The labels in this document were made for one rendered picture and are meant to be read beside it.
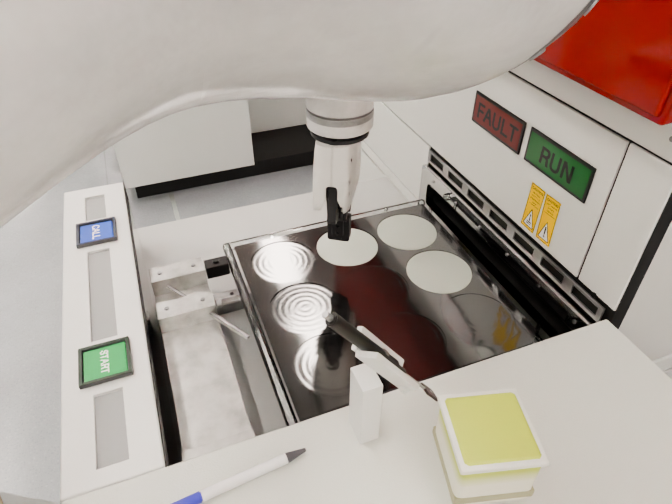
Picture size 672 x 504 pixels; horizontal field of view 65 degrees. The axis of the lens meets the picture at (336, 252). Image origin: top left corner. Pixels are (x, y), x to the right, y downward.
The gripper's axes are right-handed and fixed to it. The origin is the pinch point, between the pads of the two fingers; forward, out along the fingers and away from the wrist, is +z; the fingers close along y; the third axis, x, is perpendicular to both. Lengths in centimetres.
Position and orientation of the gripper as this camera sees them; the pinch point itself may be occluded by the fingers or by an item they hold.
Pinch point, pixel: (339, 226)
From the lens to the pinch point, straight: 77.1
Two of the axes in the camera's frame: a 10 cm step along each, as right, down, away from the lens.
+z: 0.0, 7.7, 6.3
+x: 9.8, 1.3, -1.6
